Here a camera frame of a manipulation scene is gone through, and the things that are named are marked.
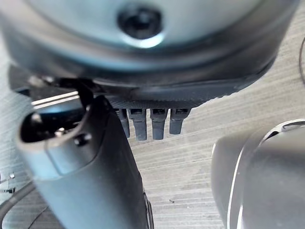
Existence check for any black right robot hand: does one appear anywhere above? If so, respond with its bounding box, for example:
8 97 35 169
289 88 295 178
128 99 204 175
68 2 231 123
0 0 296 229

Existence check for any silver robot leg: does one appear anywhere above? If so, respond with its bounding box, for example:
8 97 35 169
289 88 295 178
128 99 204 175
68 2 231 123
211 119 305 229

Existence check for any thin black cable loop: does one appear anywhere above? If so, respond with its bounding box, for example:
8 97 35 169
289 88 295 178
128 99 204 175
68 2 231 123
297 37 305 84

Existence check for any black cable on floor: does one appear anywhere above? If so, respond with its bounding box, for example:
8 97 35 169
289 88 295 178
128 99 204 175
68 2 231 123
0 181 36 217

